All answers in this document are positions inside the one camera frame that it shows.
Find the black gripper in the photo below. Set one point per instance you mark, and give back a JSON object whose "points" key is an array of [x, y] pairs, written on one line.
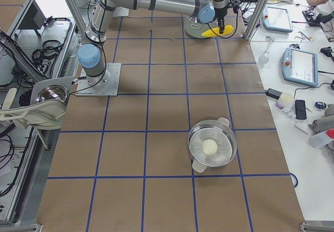
{"points": [[221, 14]]}

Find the yellow corn cob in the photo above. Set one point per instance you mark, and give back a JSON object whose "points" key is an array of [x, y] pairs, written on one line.
{"points": [[214, 32]]}

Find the large steel pot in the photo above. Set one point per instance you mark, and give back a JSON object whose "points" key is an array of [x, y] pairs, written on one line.
{"points": [[195, 29]]}

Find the steel steamer pot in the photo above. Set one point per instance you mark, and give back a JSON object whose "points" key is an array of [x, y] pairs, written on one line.
{"points": [[218, 130]]}

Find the far teach pendant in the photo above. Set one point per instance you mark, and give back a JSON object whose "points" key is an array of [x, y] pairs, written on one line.
{"points": [[277, 19]]}

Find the teach pendant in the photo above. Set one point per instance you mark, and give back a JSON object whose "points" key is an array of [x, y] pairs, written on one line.
{"points": [[299, 66], [277, 19]]}

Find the black power adapter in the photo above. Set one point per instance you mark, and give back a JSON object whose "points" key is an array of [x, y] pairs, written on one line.
{"points": [[272, 93]]}

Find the near teach pendant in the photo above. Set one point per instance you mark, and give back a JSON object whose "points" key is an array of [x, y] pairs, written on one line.
{"points": [[299, 66]]}

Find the purple white cup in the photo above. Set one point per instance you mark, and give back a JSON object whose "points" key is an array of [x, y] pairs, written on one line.
{"points": [[284, 100]]}

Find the black phone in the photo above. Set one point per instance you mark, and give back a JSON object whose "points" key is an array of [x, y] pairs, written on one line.
{"points": [[300, 110]]}

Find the white steamed bun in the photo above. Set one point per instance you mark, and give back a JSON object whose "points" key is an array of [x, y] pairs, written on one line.
{"points": [[209, 147]]}

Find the black computer mouse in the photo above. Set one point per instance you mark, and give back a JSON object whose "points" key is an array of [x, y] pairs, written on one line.
{"points": [[320, 105]]}

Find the grey cloth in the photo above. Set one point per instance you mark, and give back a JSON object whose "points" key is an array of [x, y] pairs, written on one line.
{"points": [[323, 124]]}

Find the plastic bottle red cap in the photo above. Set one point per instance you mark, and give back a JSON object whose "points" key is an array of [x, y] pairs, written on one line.
{"points": [[321, 139]]}

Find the glass lid on chair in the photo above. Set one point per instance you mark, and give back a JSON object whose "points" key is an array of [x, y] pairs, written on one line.
{"points": [[56, 92]]}

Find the black monitor on floor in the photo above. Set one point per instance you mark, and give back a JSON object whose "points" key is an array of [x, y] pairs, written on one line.
{"points": [[34, 19]]}

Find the aluminium frame post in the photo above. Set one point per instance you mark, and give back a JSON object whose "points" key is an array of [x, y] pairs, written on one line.
{"points": [[254, 19]]}

